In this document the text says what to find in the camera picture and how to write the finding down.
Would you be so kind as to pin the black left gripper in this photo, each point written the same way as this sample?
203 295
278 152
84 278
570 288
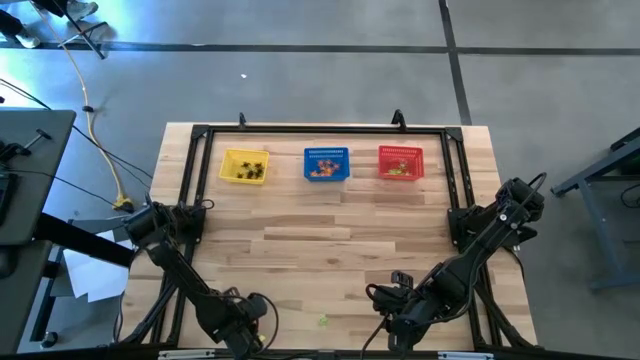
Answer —
242 340

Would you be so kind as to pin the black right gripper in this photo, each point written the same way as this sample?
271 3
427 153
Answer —
407 320

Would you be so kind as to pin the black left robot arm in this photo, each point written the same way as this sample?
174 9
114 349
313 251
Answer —
175 270

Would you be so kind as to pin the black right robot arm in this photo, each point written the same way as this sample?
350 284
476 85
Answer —
480 250

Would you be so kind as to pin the red plastic mesh basket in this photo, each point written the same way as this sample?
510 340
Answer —
387 155

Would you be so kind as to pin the white paper sheets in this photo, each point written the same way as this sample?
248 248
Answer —
95 280

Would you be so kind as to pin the blue plastic mesh basket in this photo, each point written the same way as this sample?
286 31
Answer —
312 155

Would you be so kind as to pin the yellow plastic mesh basket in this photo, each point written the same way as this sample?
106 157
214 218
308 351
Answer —
230 165

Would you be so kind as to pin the black diagonal stand beam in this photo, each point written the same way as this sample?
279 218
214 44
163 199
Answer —
90 242

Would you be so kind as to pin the black caster wheel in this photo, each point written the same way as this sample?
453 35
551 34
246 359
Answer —
48 340

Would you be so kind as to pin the grey desk surface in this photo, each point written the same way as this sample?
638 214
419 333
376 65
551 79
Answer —
20 300

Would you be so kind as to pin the grey side table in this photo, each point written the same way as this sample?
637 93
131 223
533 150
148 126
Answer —
35 175

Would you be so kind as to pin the black desk device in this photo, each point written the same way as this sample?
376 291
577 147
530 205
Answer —
7 150

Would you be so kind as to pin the black tripod stand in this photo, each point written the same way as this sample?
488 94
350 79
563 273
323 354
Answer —
92 45

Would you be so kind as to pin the person's shoe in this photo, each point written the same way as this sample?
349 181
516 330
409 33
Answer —
82 7
27 41

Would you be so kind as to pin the person's leg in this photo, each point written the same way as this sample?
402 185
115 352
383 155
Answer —
10 25

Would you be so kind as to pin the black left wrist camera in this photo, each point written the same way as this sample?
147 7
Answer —
252 306

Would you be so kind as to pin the silver edge bracket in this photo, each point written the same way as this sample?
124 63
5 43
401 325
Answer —
186 354
465 355

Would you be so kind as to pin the black frame clamp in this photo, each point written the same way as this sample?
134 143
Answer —
398 119
242 120

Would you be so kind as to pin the blue-grey metal table frame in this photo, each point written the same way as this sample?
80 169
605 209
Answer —
597 225

